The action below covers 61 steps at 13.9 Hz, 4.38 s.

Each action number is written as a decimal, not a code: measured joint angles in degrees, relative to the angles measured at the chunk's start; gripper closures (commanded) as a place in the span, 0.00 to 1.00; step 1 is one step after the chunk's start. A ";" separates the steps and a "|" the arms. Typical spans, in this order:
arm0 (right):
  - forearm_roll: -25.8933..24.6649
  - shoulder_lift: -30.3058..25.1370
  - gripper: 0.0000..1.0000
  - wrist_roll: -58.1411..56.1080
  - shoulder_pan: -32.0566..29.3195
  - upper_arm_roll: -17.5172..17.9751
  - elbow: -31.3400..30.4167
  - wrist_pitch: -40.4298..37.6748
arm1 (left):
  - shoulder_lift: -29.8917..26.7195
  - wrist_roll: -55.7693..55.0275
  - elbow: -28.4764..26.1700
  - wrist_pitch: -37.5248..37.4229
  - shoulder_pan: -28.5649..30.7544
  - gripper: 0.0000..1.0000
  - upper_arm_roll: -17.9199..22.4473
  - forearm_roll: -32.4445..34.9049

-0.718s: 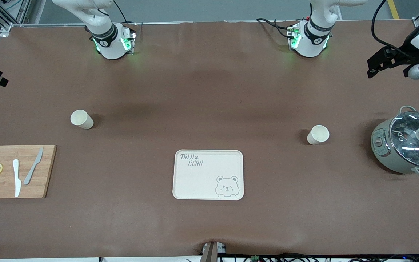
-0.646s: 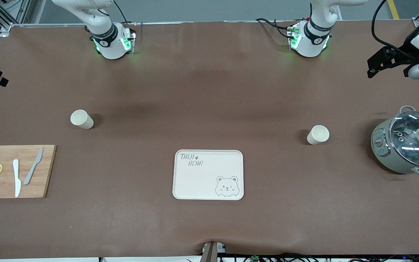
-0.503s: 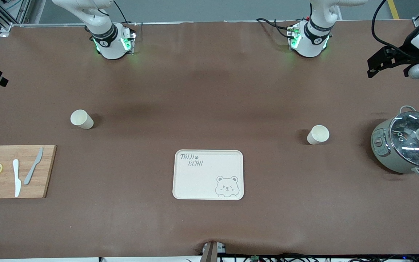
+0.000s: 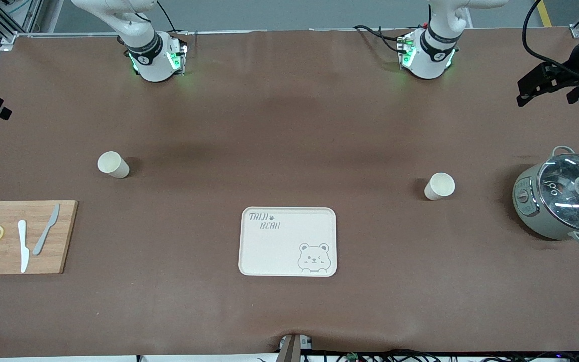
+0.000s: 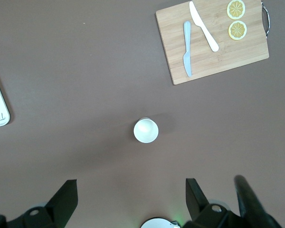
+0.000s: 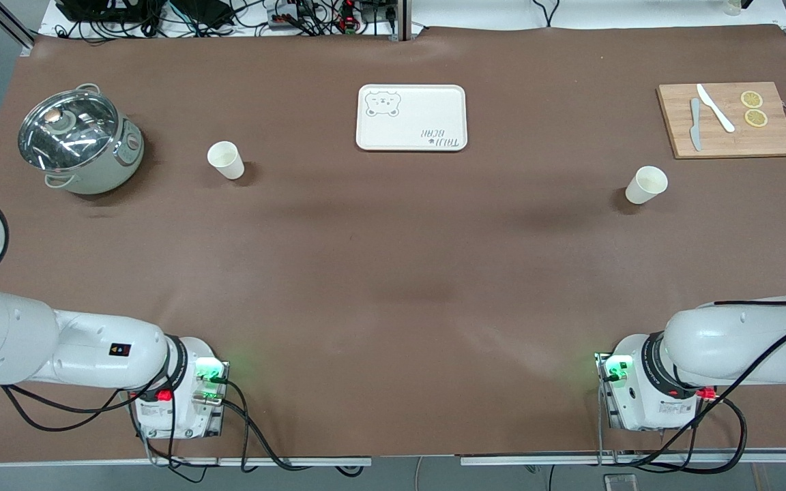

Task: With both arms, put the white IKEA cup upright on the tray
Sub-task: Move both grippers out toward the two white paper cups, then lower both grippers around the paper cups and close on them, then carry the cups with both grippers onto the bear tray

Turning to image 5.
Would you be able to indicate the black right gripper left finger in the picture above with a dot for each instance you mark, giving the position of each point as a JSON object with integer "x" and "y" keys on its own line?
{"x": 61, "y": 202}

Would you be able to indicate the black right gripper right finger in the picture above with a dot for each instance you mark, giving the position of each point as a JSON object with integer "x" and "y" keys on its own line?
{"x": 197, "y": 204}

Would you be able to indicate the white plastic cup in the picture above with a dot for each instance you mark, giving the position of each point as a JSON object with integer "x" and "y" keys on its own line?
{"x": 146, "y": 130}

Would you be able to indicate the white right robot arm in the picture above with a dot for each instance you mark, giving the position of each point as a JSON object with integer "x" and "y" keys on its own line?
{"x": 156, "y": 223}

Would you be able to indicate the brown table mat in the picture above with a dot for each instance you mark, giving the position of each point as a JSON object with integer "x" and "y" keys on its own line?
{"x": 85, "y": 95}

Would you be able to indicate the bamboo cutting board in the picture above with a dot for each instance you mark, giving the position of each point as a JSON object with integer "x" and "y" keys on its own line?
{"x": 228, "y": 59}

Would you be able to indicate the grey plastic knife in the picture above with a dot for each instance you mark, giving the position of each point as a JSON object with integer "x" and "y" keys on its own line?
{"x": 187, "y": 35}

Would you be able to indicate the yellow lemon slice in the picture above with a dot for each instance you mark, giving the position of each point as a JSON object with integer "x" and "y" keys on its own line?
{"x": 237, "y": 30}
{"x": 235, "y": 9}

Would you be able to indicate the white plastic knife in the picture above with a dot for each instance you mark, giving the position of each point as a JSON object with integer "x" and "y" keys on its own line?
{"x": 199, "y": 22}

